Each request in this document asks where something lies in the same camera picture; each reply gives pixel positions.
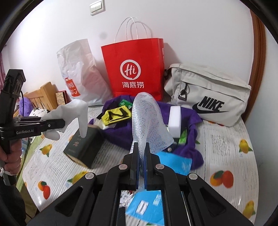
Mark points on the fruit printed bed sheet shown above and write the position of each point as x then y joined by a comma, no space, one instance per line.
221,147

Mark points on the brown patterned box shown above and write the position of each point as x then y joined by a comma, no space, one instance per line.
62,98

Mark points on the white sponge block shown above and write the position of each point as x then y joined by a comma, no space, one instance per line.
174,121

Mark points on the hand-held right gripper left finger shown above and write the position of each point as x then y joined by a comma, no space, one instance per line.
136,173

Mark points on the wooden headboard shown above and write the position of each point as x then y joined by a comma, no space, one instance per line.
41,97

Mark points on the white light switch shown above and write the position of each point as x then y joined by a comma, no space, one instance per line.
96,7

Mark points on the purple fluffy toy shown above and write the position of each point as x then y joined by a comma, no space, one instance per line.
25,107

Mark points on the dark green box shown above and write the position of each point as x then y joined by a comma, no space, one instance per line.
84,147

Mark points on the white foam net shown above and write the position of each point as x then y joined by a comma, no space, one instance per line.
147,121

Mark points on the yellow black sock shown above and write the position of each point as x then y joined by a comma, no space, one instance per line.
117,115

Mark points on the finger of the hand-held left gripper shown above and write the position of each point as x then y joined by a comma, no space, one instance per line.
53,125

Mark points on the red paper bag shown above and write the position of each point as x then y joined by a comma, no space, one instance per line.
134,65

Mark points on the blue packet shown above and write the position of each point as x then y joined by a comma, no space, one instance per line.
173,163

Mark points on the person's dark clothing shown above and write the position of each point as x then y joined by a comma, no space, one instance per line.
10,206

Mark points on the white plastic bag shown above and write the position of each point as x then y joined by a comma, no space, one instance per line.
82,73

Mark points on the person's left hand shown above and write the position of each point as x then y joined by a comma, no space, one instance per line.
13,154

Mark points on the white glove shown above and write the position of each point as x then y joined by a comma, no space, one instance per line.
71,109

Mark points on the brown wooden door frame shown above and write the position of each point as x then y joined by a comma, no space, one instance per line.
259,65

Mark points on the green packet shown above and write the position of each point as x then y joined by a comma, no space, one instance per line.
125,103
183,137

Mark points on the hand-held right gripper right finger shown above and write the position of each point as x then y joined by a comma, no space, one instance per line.
146,173

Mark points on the purple cloth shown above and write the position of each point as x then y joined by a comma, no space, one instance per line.
121,132

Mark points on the beige waist bag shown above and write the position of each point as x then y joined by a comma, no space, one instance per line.
206,91

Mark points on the white spotted cloth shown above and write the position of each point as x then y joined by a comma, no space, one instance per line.
38,112

